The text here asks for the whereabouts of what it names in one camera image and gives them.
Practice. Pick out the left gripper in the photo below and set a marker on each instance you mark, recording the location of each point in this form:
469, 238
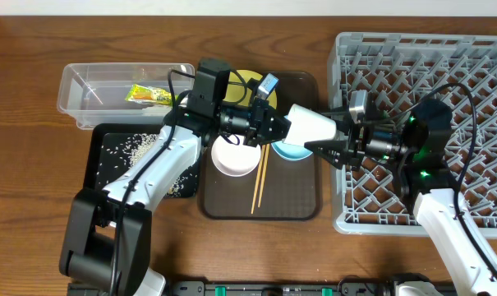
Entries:
256, 124

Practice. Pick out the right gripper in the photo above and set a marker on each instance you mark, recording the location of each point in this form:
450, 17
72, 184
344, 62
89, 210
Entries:
356, 147

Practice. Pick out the white green cup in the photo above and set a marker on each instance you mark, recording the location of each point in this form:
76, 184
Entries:
307, 125

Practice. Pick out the light blue bowl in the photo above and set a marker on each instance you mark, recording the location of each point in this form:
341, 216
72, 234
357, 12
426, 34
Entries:
290, 152

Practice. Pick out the green snack wrapper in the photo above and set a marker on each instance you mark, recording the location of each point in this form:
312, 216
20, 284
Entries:
149, 95

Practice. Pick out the pile of rice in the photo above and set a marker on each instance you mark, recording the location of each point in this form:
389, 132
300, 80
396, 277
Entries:
120, 151

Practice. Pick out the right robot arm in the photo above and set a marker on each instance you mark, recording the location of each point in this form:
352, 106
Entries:
425, 185

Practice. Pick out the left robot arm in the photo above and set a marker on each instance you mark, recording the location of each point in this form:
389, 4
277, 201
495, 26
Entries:
108, 237

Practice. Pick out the grey dishwasher rack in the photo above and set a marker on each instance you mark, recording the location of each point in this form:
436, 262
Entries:
397, 69

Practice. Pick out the black waste tray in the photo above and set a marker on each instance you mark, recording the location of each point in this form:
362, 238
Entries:
96, 140

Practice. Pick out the wooden chopstick right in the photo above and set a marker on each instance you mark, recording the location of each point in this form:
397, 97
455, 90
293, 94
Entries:
263, 174

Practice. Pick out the wooden chopstick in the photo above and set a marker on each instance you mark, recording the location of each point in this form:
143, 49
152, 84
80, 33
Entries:
257, 180
263, 174

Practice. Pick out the yellow plate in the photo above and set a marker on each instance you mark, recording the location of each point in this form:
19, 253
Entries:
235, 90

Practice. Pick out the wooden chopstick left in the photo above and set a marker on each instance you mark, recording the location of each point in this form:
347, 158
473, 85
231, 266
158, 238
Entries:
257, 180

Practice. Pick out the clear plastic bin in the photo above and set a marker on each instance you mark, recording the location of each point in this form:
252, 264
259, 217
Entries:
95, 93

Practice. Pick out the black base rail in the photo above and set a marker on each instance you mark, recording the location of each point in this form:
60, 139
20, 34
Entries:
350, 285

